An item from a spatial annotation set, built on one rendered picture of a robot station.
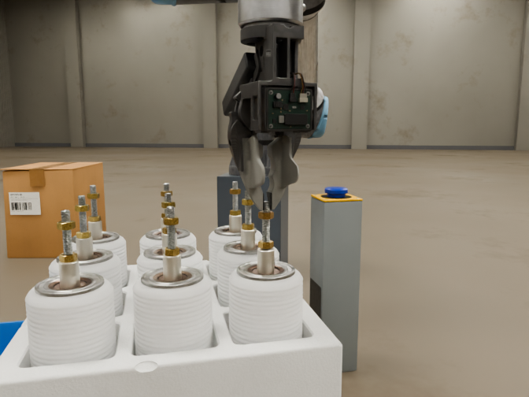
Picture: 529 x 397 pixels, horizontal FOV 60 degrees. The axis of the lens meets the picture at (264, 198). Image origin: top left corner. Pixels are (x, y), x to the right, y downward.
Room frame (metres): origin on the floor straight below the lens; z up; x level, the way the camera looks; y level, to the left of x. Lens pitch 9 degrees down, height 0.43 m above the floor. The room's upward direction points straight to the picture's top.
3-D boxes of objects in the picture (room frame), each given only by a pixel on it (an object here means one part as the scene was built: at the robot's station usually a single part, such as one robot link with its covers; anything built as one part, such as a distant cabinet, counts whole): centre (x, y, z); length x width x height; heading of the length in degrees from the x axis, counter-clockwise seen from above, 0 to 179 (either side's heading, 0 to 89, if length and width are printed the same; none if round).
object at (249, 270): (0.57, 0.00, 0.25); 0.08 x 0.08 x 0.01
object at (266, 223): (0.57, 0.00, 0.30); 0.01 x 0.01 x 0.08
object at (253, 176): (0.55, 0.01, 0.38); 0.06 x 0.03 x 0.09; 21
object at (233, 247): (0.69, 0.02, 0.25); 0.08 x 0.08 x 0.01
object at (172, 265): (0.54, 0.11, 0.26); 0.02 x 0.02 x 0.03
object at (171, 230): (0.54, 0.11, 0.30); 0.01 x 0.01 x 0.08
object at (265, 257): (0.57, 0.00, 0.26); 0.02 x 0.02 x 0.03
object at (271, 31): (0.55, -0.01, 0.48); 0.09 x 0.08 x 0.12; 21
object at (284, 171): (0.56, -0.03, 0.38); 0.06 x 0.03 x 0.09; 21
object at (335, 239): (0.80, -0.13, 0.16); 0.07 x 0.07 x 0.31; 13
